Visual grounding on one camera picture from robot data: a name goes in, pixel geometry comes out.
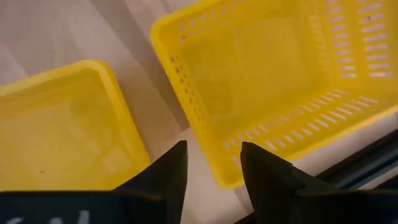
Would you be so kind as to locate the solid yellow plastic basket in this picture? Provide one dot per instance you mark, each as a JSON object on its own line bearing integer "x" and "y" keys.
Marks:
{"x": 62, "y": 130}

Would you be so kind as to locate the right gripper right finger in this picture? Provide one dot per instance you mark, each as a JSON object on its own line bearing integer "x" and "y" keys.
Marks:
{"x": 280, "y": 196}

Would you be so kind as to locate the perforated yellow plastic basket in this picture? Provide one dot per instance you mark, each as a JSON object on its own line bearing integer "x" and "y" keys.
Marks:
{"x": 264, "y": 77}

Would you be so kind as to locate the black aluminium table frame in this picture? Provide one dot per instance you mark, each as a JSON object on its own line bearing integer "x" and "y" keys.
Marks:
{"x": 367, "y": 165}

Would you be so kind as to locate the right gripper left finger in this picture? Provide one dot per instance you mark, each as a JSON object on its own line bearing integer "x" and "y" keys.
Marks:
{"x": 155, "y": 193}

